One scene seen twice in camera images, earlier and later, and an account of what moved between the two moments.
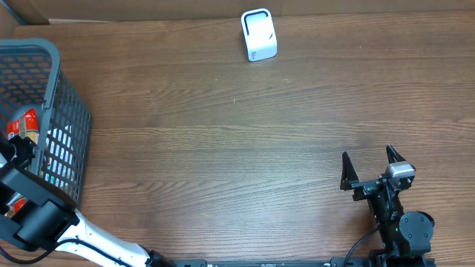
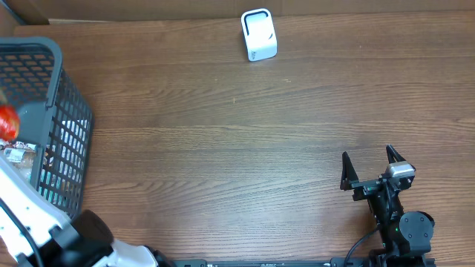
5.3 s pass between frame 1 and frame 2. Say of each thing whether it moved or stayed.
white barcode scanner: stayed
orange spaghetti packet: moved
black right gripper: stayed
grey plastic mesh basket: stayed
